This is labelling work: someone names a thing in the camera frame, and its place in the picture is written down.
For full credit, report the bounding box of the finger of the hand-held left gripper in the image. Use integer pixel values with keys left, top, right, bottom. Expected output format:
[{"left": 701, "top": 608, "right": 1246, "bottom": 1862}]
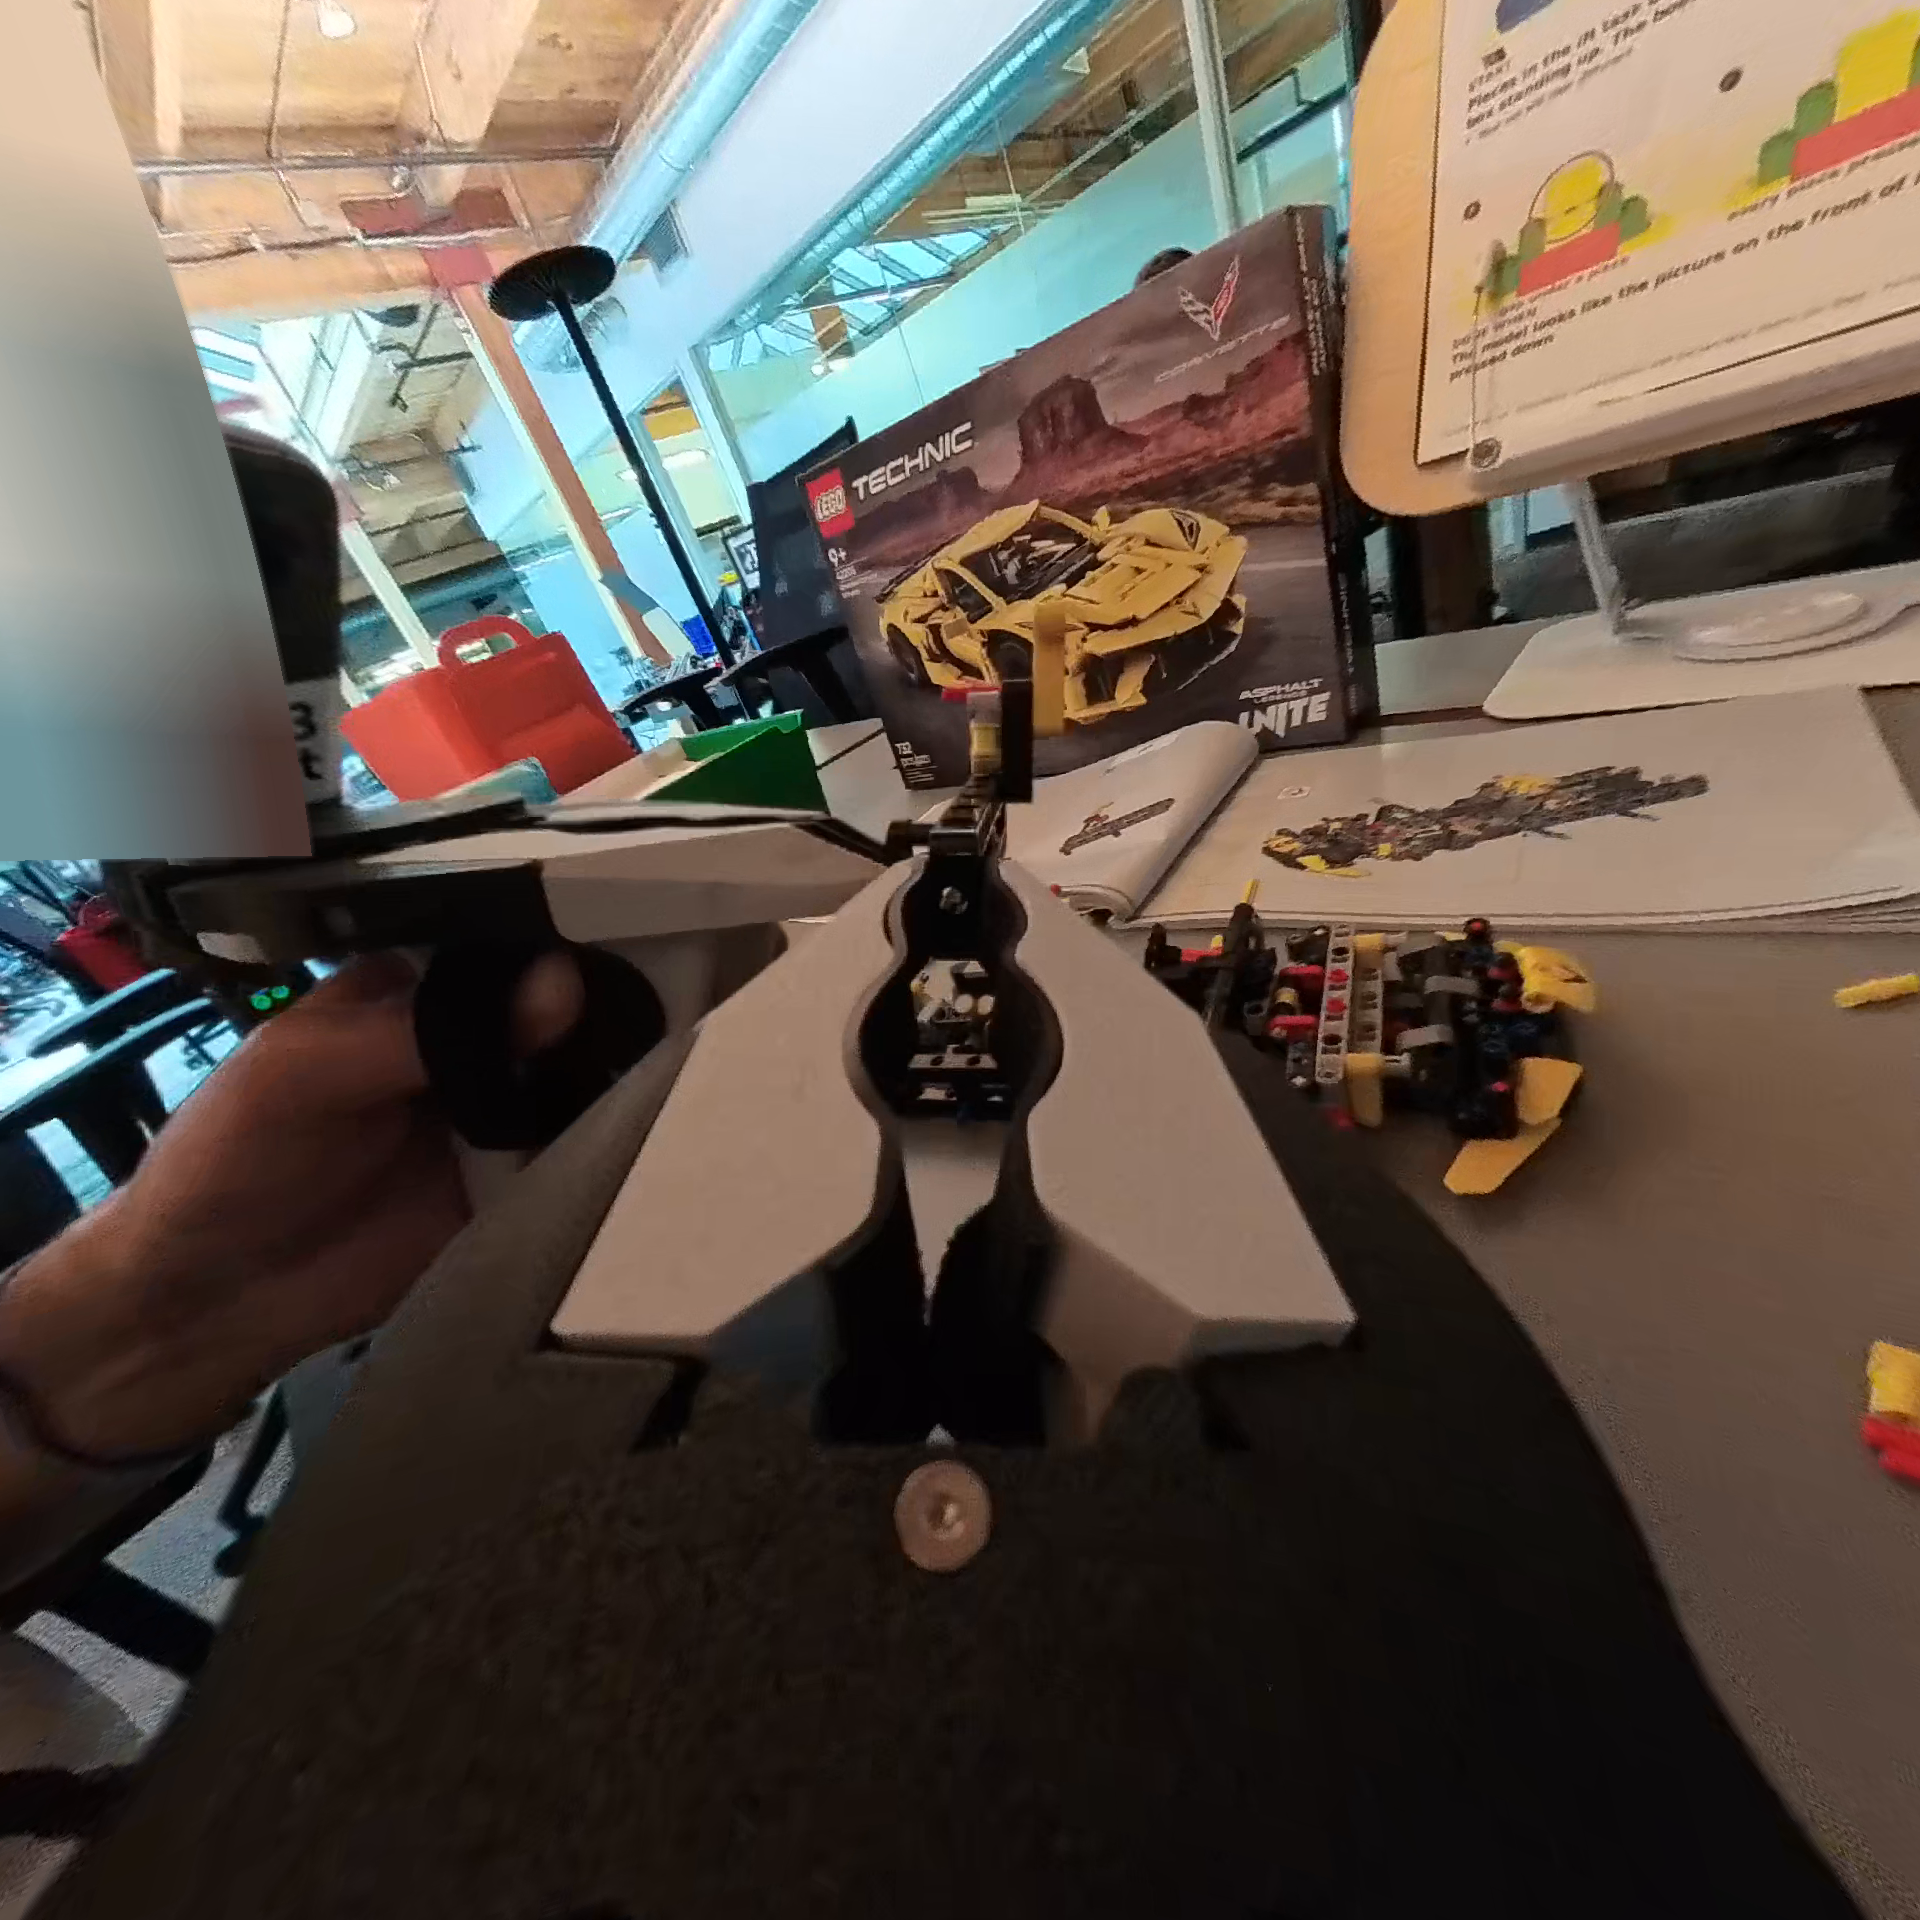
[
  {"left": 533, "top": 831, "right": 891, "bottom": 962},
  {"left": 306, "top": 797, "right": 883, "bottom": 858}
]

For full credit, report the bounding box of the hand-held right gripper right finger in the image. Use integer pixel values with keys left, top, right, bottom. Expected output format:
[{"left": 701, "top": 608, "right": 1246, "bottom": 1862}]
[{"left": 983, "top": 862, "right": 1363, "bottom": 1434}]

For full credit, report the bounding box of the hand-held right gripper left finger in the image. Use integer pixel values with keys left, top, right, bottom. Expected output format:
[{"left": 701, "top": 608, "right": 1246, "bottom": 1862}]
[{"left": 547, "top": 862, "right": 944, "bottom": 1360}]

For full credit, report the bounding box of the small black yellow lego assembly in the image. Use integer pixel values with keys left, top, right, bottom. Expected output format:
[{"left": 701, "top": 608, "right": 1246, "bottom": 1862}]
[{"left": 884, "top": 677, "right": 1050, "bottom": 1127}]

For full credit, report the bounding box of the large black lego chassis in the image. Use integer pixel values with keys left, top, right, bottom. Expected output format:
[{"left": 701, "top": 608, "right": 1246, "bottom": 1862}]
[{"left": 1144, "top": 904, "right": 1601, "bottom": 1198}]

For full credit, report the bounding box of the lego set box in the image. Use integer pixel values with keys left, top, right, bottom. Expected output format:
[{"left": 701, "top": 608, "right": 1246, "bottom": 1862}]
[{"left": 792, "top": 207, "right": 1382, "bottom": 780}]

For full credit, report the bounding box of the lego instruction booklet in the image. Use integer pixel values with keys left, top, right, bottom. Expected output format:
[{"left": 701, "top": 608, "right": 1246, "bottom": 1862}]
[{"left": 1050, "top": 682, "right": 1920, "bottom": 933}]

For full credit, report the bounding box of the orange storage case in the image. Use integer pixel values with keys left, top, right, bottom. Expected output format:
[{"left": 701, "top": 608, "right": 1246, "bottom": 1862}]
[{"left": 338, "top": 622, "right": 634, "bottom": 822}]

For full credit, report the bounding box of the black office chair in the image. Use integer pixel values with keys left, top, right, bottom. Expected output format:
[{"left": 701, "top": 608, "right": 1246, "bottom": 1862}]
[
  {"left": 0, "top": 960, "right": 227, "bottom": 1201},
  {"left": 621, "top": 628, "right": 850, "bottom": 727}
]

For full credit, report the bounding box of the black floor lamp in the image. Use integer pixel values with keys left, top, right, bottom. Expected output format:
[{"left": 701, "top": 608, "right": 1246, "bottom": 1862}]
[{"left": 486, "top": 245, "right": 742, "bottom": 673}]

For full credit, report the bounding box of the white display stand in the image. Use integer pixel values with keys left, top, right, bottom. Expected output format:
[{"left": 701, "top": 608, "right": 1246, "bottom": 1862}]
[{"left": 1483, "top": 476, "right": 1920, "bottom": 726}]

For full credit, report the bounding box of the printed instruction sheet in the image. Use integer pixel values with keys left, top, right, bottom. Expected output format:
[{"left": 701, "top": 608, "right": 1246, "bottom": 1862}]
[{"left": 1415, "top": 0, "right": 1920, "bottom": 469}]

